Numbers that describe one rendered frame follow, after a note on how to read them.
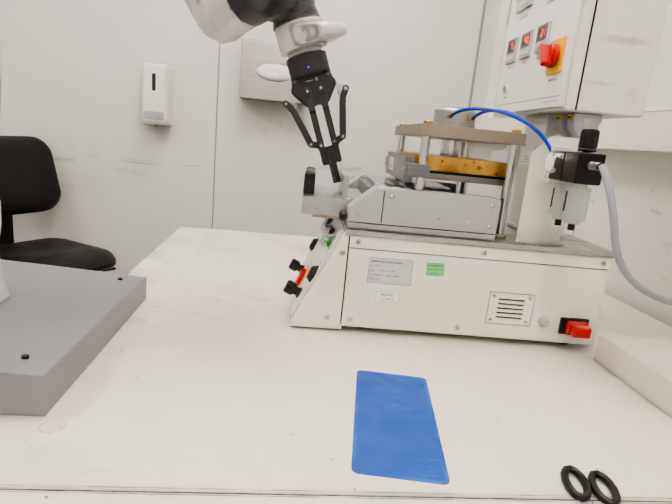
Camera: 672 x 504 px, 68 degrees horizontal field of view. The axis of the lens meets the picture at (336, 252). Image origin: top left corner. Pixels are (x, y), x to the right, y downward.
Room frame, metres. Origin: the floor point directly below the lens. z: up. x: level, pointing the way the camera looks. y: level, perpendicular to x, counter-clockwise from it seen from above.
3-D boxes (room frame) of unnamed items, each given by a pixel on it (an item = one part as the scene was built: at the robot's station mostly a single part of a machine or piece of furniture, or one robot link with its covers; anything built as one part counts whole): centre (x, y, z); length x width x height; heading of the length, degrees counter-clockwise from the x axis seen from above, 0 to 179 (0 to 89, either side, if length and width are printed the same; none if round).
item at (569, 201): (0.77, -0.34, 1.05); 0.15 x 0.05 x 0.15; 3
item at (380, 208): (0.84, -0.13, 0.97); 0.26 x 0.05 x 0.07; 93
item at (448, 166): (0.98, -0.20, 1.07); 0.22 x 0.17 x 0.10; 3
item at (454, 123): (0.97, -0.23, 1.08); 0.31 x 0.24 x 0.13; 3
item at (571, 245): (0.99, -0.23, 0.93); 0.46 x 0.35 x 0.01; 93
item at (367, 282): (0.97, -0.19, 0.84); 0.53 x 0.37 x 0.17; 93
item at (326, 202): (0.98, -0.07, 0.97); 0.30 x 0.22 x 0.08; 93
